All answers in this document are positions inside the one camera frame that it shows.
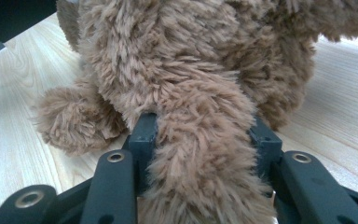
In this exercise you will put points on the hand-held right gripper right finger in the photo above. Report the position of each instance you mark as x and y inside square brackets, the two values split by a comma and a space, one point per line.
[265, 146]

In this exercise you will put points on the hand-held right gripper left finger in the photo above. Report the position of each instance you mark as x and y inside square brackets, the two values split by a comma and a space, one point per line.
[143, 137]

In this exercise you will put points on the brown teddy bear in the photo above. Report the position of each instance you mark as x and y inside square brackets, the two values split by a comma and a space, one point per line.
[183, 77]

